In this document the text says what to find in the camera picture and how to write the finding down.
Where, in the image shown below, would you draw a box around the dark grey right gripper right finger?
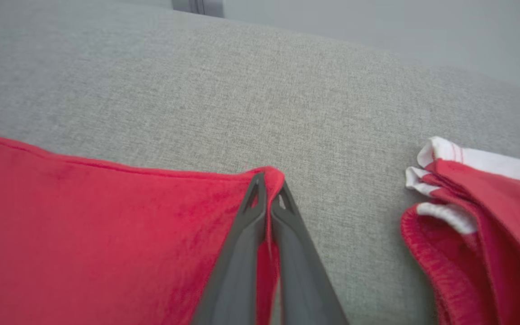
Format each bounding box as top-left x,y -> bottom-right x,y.
270,180 -> 349,325

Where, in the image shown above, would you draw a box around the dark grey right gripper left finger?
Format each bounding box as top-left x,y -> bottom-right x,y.
191,172 -> 269,325

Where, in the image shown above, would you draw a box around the red T-shirt with white sleeves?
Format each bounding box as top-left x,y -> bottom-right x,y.
0,134 -> 285,325

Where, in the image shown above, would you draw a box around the red shorts with white stripe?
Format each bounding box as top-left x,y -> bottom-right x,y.
400,136 -> 520,325

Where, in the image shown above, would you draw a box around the grey fabric sofa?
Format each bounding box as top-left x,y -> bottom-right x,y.
0,0 -> 520,325

